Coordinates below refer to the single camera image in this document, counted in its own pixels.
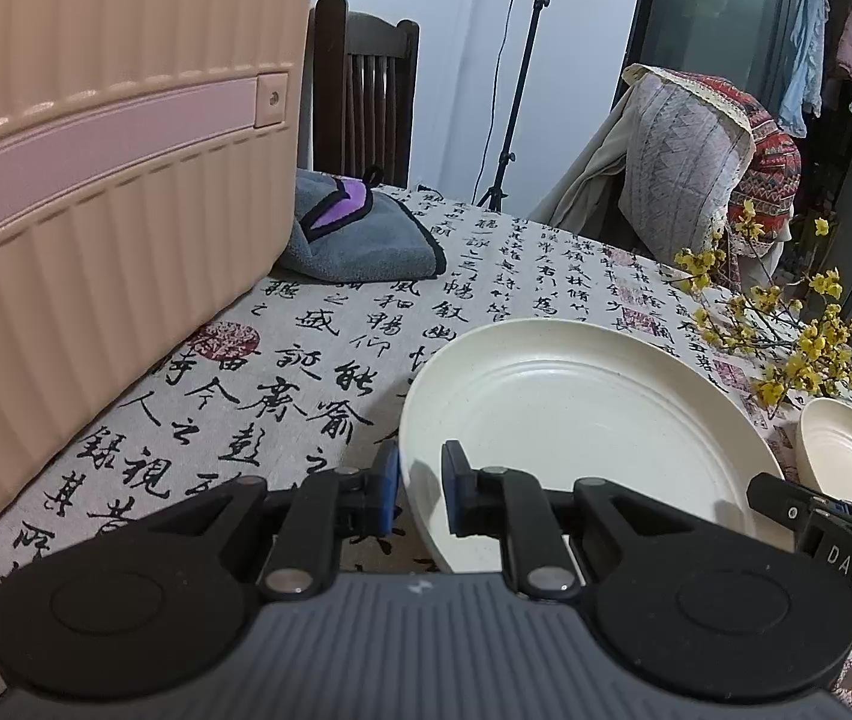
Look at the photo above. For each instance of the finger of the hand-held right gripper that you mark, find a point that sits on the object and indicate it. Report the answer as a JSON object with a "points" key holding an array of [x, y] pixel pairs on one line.
{"points": [[782, 506]]}

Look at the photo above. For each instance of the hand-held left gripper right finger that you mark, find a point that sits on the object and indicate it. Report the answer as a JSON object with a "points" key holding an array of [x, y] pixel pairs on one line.
{"points": [[450, 487]]}

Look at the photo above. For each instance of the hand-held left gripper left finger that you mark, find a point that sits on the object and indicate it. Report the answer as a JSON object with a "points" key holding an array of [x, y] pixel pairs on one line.
{"points": [[390, 480]]}

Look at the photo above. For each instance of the large cream plate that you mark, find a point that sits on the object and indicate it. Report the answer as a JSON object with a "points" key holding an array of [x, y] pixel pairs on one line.
{"points": [[583, 405]]}

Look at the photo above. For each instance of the calligraphy print tablecloth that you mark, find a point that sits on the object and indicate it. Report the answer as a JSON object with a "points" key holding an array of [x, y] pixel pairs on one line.
{"points": [[336, 360]]}

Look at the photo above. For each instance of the yellow flower branch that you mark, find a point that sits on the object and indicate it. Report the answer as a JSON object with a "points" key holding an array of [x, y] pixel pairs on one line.
{"points": [[808, 337]]}

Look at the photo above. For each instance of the grey folded cloth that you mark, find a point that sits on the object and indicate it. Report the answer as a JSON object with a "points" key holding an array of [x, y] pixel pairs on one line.
{"points": [[366, 240]]}

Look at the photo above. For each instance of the beige coat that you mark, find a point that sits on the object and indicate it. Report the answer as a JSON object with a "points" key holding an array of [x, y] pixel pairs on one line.
{"points": [[591, 172]]}

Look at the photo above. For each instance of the red patterned blanket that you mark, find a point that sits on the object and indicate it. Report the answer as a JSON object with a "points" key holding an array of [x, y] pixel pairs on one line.
{"points": [[696, 150]]}

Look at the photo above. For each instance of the pink ribbed suitcase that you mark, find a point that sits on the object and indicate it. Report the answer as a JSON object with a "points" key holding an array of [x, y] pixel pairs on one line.
{"points": [[96, 240]]}

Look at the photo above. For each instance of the dark wooden chair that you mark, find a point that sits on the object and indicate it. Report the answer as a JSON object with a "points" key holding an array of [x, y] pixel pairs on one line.
{"points": [[366, 90]]}

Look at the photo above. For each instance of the studio light on stand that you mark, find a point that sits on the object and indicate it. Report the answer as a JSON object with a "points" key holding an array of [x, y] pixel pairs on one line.
{"points": [[520, 90]]}

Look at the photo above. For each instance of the light blue hanging shirt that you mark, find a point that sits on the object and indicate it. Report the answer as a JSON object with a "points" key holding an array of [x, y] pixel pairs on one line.
{"points": [[805, 52]]}

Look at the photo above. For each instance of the dark framed glass door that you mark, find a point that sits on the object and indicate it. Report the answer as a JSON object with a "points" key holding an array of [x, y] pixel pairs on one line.
{"points": [[696, 7]]}

